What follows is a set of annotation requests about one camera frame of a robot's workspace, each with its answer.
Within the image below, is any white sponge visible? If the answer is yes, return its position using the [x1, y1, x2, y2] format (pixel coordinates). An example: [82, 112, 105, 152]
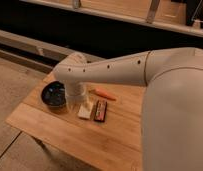
[78, 105, 93, 120]

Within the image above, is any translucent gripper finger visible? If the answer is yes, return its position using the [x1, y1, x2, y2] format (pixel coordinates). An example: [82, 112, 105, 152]
[66, 102, 76, 112]
[82, 98, 93, 111]

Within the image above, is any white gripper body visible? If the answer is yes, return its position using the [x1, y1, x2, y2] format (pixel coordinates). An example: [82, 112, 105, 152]
[64, 82, 86, 103]

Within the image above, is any dark blue bowl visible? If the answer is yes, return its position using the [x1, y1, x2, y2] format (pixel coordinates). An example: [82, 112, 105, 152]
[41, 81, 66, 107]

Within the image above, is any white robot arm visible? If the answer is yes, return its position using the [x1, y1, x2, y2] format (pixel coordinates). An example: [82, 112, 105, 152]
[53, 47, 203, 171]

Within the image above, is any orange carrot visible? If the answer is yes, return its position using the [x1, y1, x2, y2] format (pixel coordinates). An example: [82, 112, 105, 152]
[89, 88, 116, 101]

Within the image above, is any dark rectangular eraser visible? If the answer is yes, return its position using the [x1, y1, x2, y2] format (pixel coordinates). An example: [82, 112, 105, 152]
[94, 100, 107, 122]

